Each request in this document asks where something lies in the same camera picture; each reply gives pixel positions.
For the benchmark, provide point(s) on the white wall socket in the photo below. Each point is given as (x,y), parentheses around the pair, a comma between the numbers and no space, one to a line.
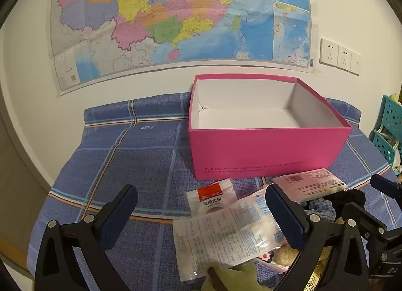
(329,52)
(344,58)

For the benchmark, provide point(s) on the white wall switch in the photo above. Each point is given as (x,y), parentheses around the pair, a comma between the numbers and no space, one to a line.
(355,63)

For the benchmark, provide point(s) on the yellow tissue pack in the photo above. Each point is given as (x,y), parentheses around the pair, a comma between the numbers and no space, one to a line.
(317,278)

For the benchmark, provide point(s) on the pink cardboard box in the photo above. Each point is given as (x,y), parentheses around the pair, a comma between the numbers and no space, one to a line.
(267,152)

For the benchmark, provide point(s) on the grey-brown door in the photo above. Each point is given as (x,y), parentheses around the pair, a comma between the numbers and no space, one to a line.
(15,199)

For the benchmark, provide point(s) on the flowered tissue packet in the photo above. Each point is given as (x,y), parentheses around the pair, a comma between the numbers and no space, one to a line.
(267,258)

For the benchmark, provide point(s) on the pink packet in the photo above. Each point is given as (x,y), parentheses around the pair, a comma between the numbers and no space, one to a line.
(309,184)

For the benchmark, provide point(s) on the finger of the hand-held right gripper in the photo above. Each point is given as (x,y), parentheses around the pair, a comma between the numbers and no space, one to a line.
(384,184)
(375,225)

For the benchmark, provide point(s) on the clear printed plastic packet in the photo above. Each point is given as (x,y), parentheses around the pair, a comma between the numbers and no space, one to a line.
(219,234)

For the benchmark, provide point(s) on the blue plaid blanket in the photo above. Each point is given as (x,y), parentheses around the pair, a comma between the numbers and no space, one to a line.
(141,159)

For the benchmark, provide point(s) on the teal plastic rack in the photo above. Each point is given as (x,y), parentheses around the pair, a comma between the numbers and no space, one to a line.
(388,121)

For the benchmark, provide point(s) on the green plush dinosaur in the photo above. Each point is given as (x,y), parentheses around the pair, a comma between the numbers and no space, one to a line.
(238,278)

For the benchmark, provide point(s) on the black hair scrunchie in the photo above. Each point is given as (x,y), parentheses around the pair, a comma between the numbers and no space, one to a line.
(348,198)

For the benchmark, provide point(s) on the blue checkered scrunchie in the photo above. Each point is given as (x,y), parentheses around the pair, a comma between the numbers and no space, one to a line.
(322,207)

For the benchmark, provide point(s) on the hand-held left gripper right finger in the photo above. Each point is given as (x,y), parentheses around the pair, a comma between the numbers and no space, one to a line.
(287,218)

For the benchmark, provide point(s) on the colourful wall map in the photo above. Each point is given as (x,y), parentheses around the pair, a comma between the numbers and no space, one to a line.
(157,11)

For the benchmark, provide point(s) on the white red-label tape packet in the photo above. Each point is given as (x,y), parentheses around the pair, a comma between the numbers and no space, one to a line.
(209,198)

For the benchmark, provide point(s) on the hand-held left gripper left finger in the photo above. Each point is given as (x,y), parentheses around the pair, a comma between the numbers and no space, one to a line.
(117,215)

